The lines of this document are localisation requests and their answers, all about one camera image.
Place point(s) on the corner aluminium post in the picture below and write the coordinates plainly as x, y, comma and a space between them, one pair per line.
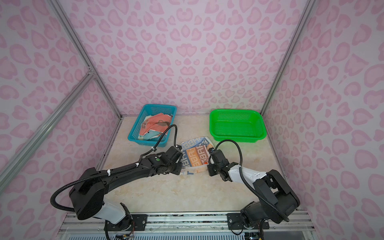
297, 34
80, 47

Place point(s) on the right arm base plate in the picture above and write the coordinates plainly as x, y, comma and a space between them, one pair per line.
238, 221

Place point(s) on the pink orange towel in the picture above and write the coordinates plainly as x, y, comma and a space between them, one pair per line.
153, 126

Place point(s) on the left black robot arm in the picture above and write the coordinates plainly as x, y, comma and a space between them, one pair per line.
88, 195

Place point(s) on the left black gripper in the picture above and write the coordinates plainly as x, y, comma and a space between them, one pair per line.
178, 173

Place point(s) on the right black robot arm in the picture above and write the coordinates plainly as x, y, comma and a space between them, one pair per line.
276, 202

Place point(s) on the right corner aluminium post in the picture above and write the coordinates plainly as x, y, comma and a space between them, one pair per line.
297, 34

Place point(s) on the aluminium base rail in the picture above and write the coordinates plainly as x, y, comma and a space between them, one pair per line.
213, 222

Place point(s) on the left diagonal aluminium strut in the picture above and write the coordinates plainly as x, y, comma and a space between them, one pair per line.
19, 160

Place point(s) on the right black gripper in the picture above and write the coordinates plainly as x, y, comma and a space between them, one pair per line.
210, 173

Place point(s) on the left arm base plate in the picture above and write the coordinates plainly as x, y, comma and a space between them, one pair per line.
135, 222

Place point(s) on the green plastic basket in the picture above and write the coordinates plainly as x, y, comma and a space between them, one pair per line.
242, 126

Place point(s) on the left corner aluminium post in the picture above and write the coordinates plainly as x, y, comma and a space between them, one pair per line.
80, 47

